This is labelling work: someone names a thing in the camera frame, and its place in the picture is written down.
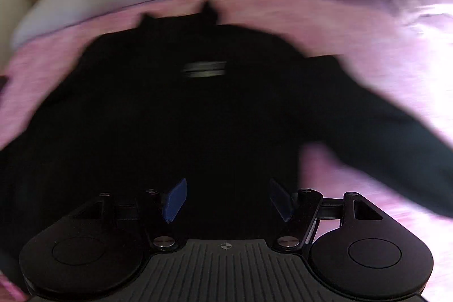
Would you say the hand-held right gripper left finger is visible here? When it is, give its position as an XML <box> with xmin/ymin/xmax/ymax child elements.
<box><xmin>71</xmin><ymin>177</ymin><xmax>188</xmax><ymax>251</ymax></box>

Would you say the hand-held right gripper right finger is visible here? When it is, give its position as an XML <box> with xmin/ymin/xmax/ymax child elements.
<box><xmin>267</xmin><ymin>178</ymin><xmax>386</xmax><ymax>250</ymax></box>

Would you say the black long-sleeved top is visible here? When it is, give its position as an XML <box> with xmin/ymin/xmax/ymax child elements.
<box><xmin>0</xmin><ymin>1</ymin><xmax>453</xmax><ymax>288</ymax></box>

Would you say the pink floral bed sheet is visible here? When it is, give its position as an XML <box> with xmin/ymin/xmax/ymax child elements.
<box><xmin>0</xmin><ymin>0</ymin><xmax>453</xmax><ymax>302</ymax></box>

